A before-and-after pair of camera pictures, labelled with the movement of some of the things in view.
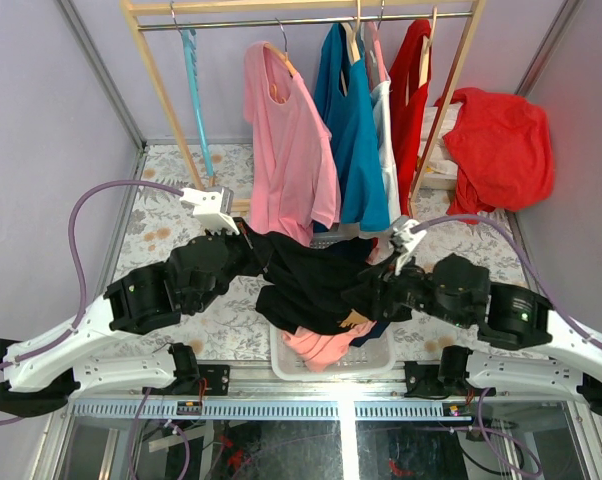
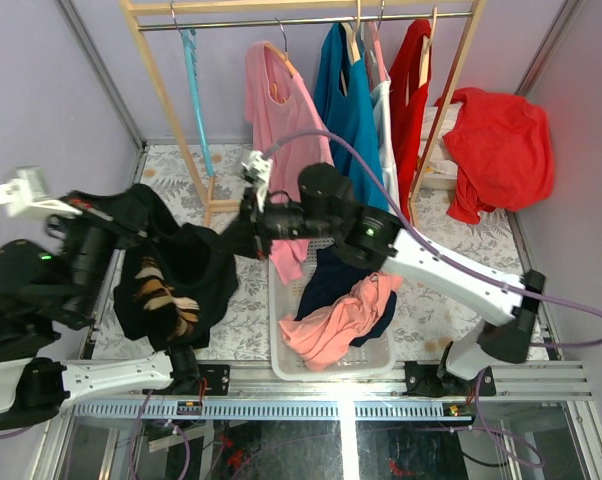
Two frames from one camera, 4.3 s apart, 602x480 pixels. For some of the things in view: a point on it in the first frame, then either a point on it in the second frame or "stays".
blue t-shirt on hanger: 350,118 stays
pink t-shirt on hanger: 295,167 stays
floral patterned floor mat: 159,215 stays
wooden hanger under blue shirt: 352,44 stays
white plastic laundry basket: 374,358 stays
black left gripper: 244,241 to 120,216
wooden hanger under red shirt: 424,63 stays
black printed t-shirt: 316,284 to 171,281
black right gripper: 387,282 to 243,236
